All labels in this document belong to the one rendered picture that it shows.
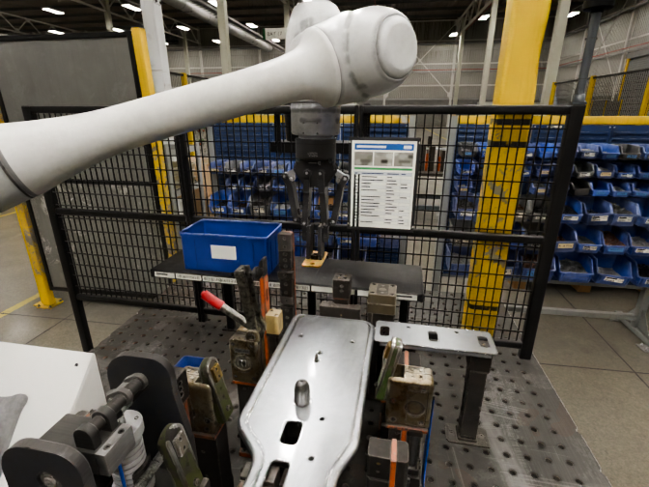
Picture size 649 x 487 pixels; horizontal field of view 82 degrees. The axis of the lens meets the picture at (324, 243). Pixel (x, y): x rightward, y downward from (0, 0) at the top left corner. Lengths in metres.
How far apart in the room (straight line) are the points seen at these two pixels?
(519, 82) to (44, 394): 1.50
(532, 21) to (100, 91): 2.49
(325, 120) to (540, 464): 0.98
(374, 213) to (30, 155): 0.96
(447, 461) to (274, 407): 0.52
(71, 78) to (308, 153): 2.57
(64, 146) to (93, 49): 2.43
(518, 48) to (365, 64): 0.86
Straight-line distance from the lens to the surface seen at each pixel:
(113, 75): 2.94
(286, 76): 0.52
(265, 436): 0.74
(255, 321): 0.86
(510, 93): 1.31
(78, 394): 1.14
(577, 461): 1.27
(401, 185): 1.26
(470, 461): 1.16
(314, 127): 0.68
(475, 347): 1.00
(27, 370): 1.24
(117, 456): 0.58
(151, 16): 5.18
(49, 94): 3.26
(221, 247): 1.26
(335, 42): 0.52
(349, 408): 0.78
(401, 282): 1.20
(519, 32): 1.32
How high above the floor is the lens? 1.54
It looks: 20 degrees down
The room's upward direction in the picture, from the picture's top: straight up
